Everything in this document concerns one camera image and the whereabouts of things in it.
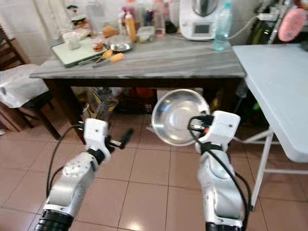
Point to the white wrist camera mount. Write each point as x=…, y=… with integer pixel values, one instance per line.
x=225, y=127
x=96, y=134

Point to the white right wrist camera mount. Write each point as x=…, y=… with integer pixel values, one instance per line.
x=225, y=127

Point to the white plastic bag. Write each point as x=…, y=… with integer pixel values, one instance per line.
x=21, y=85

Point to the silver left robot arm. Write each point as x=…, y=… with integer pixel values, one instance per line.
x=72, y=187

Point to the white power strip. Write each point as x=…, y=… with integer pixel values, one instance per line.
x=267, y=17

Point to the brown bread bun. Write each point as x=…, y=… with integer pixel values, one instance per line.
x=109, y=31

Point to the small stainless steel bowl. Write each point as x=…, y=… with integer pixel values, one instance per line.
x=120, y=44

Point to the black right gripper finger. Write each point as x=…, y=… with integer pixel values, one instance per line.
x=195, y=128

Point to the white folding table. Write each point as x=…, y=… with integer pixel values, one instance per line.
x=276, y=91

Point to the white kitchen cooking machine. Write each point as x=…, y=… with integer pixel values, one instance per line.
x=199, y=21

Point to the large stainless steel bowl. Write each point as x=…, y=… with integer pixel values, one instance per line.
x=175, y=118

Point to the grey marble table dark legs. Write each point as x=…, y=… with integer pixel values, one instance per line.
x=173, y=62

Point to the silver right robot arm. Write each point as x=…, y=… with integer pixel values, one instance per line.
x=219, y=187

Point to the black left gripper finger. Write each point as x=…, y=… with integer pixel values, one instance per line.
x=127, y=135

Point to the white cup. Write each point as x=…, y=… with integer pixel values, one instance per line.
x=71, y=40

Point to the pale green cutting board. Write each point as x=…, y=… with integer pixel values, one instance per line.
x=77, y=57

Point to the clear glass food container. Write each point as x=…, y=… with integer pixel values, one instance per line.
x=145, y=34

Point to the orange sauce bottle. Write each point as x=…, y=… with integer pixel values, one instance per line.
x=130, y=29

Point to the pink round cushion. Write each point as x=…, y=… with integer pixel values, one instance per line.
x=292, y=25

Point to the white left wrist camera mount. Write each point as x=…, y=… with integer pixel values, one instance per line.
x=96, y=134

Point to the small cup of red food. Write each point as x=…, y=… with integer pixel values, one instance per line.
x=98, y=45

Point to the clear bottle pink cap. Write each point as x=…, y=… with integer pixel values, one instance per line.
x=159, y=21

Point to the clear blue water bottle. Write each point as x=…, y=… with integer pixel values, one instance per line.
x=223, y=29

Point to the colourful printed bag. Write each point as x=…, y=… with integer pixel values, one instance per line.
x=98, y=105

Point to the dark wooden chair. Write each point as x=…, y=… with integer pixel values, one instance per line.
x=41, y=108

